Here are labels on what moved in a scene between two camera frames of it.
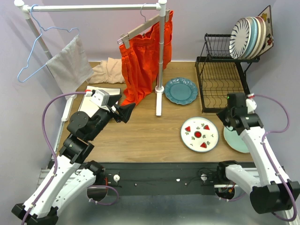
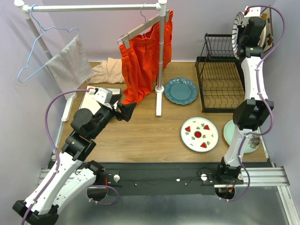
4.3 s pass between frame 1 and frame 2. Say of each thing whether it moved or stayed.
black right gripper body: moved
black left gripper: stayed
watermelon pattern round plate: stayed
